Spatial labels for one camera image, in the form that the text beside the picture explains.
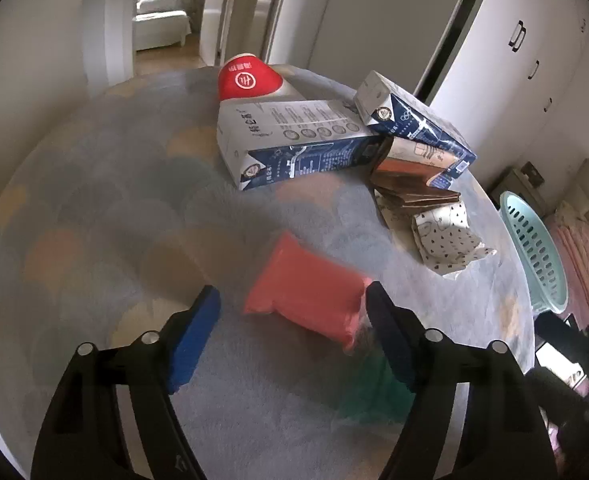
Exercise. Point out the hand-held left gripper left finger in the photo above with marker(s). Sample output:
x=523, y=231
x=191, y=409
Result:
x=197, y=330

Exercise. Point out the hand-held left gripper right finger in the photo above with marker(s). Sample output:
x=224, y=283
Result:
x=394, y=341

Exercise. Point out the green plastic packet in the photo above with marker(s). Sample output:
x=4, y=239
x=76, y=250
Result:
x=374, y=395

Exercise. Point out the red plastic packet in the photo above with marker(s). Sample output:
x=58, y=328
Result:
x=304, y=285

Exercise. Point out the spotted white cloth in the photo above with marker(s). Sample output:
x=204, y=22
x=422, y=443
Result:
x=444, y=240

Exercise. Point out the mint green plastic basket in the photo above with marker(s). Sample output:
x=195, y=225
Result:
x=529, y=245

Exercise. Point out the small white blue carton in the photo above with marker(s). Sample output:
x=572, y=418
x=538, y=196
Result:
x=414, y=120

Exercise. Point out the large white blue carton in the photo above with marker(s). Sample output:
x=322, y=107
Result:
x=294, y=130

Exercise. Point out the red paper cup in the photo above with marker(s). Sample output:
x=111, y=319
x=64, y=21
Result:
x=247, y=80

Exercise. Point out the tablet with lit screen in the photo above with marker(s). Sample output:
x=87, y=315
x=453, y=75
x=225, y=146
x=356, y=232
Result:
x=554, y=360

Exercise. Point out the beige nightstand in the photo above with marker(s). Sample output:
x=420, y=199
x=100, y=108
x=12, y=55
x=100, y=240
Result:
x=519, y=180

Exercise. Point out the bed with pink bedding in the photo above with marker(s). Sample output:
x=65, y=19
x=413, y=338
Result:
x=584, y=250

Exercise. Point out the white wardrobe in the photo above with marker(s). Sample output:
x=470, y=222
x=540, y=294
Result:
x=524, y=85

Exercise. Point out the white sofa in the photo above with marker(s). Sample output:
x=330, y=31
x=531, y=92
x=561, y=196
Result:
x=159, y=20

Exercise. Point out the white sliding door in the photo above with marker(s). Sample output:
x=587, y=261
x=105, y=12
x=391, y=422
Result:
x=364, y=20

